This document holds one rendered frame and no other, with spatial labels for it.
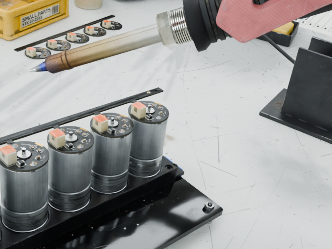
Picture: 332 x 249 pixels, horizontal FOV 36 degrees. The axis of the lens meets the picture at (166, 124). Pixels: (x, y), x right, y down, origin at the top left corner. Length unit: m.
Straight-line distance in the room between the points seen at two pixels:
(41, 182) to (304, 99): 0.26
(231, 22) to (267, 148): 0.23
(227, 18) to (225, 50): 0.38
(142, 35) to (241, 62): 0.35
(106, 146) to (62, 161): 0.03
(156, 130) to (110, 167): 0.04
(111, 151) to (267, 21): 0.13
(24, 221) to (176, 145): 0.16
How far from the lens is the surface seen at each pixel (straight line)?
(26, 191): 0.27
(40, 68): 0.23
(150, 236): 0.30
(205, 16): 0.21
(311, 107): 0.45
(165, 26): 0.21
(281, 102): 0.48
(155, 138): 0.31
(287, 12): 0.20
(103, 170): 0.30
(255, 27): 0.20
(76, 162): 0.28
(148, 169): 0.32
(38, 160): 0.27
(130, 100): 0.32
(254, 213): 0.35
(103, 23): 0.59
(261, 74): 0.54
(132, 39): 0.22
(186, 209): 0.32
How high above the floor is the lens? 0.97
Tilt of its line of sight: 32 degrees down
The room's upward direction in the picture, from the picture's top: 9 degrees clockwise
